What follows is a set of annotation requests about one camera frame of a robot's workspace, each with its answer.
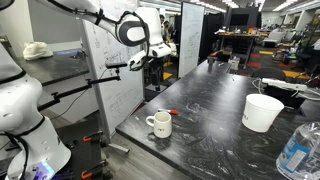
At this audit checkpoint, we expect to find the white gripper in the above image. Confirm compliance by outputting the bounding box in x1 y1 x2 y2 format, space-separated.
128 43 171 71

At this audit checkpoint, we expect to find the red and white marker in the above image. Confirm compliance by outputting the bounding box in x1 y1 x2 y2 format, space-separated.
158 109 179 115

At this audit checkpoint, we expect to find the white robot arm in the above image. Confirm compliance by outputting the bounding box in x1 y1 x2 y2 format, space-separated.
0 0 171 180

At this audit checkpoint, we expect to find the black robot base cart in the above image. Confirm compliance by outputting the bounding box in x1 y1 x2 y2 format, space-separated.
52 121 113 180

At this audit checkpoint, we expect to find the white ceramic mug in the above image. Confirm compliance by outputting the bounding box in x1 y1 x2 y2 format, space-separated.
146 111 172 138

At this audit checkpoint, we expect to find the person in background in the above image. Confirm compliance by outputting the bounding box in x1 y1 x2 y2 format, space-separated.
159 14 173 41

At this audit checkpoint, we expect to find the far whiteboard panel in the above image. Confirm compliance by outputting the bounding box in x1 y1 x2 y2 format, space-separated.
178 2 204 78

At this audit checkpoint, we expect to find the large whiteboard on stand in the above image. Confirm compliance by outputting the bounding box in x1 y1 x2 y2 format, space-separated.
80 20 144 141

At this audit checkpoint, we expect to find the black side table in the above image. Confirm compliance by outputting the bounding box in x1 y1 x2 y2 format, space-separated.
15 49 89 86

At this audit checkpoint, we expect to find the wooden desk in background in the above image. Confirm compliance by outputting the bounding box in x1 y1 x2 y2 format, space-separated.
218 32 260 69

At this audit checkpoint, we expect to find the white power strip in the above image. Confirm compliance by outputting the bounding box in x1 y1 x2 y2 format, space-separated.
262 78 307 92

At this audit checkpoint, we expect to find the white paper bucket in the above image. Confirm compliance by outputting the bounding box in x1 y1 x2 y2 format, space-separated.
242 94 284 133

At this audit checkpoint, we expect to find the white crumpled cloth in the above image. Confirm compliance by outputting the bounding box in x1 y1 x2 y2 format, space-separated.
23 42 53 61

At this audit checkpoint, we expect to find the clear plastic water bottle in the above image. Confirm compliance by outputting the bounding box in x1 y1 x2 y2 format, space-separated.
276 122 320 180

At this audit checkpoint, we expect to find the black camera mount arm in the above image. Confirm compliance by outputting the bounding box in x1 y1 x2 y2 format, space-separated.
37 62 127 111

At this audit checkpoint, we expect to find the black wall monitor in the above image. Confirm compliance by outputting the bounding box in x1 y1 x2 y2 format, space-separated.
230 14 249 26

